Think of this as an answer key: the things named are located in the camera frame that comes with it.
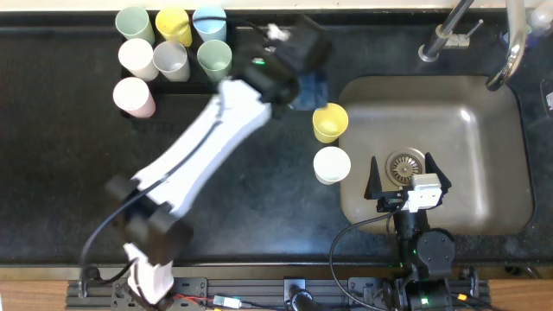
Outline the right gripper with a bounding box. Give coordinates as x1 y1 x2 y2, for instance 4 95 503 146
364 151 453 213

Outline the white cup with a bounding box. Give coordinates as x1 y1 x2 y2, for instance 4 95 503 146
312 145 352 186
118 37 160 83

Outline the pink cup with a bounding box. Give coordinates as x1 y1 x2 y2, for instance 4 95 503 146
112 76 157 119

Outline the steel sink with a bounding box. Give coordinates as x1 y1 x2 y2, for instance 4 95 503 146
338 75 537 237

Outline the yellow cup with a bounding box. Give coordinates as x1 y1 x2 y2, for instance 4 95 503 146
311 102 350 144
155 7 194 48

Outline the steel tap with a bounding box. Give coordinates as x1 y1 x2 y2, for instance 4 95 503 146
416 0 528 92

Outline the blue soap bottle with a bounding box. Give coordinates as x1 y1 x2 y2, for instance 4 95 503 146
520 2 553 53

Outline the green cup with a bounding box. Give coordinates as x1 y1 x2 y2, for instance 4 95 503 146
114 5 156 44
196 39 233 83

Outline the black tray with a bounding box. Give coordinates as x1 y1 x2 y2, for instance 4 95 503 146
119 12 237 124

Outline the blue cup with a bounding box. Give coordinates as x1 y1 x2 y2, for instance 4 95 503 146
192 6 228 43

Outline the grey cup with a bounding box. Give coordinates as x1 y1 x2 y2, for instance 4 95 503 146
152 40 192 83

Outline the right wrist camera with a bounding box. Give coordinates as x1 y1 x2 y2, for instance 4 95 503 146
404 172 444 214

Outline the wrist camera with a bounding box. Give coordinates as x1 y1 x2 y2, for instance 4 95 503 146
404 172 444 214
266 23 291 43

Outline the black cable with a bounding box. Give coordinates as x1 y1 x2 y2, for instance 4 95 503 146
328 206 407 311
79 16 271 299

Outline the mounting rail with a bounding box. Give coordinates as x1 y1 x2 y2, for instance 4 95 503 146
64 276 493 311

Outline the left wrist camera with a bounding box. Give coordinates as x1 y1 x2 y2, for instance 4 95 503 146
266 23 291 43

